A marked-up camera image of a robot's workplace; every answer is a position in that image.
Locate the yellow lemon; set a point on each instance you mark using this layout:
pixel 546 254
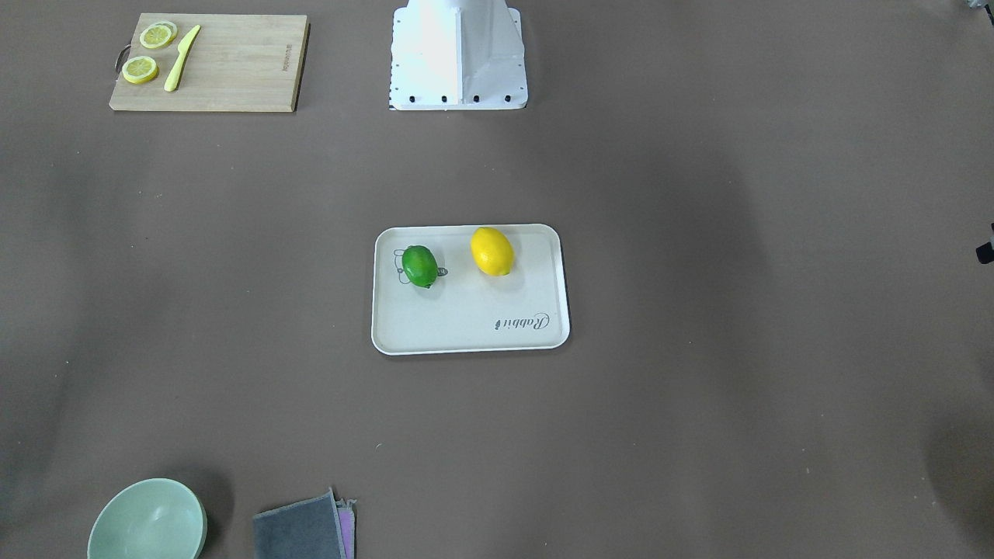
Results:
pixel 492 251

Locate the green lime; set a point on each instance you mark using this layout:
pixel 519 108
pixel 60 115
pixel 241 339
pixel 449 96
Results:
pixel 420 266

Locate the cream rabbit tray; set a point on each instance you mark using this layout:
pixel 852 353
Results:
pixel 467 310

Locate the grey folded cloth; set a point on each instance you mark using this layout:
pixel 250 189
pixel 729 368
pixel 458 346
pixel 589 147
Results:
pixel 322 527

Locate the wooden cutting board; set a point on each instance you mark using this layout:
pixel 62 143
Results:
pixel 239 63

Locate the yellow plastic knife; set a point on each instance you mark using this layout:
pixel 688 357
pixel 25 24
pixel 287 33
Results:
pixel 175 75

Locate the mint green bowl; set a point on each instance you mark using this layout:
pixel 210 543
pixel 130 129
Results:
pixel 157 518

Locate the lemon slice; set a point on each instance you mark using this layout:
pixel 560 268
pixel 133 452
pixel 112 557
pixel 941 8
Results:
pixel 139 70
pixel 158 34

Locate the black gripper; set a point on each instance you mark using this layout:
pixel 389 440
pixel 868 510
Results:
pixel 985 253

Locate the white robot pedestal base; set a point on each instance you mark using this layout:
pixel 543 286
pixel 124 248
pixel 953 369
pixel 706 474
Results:
pixel 457 55

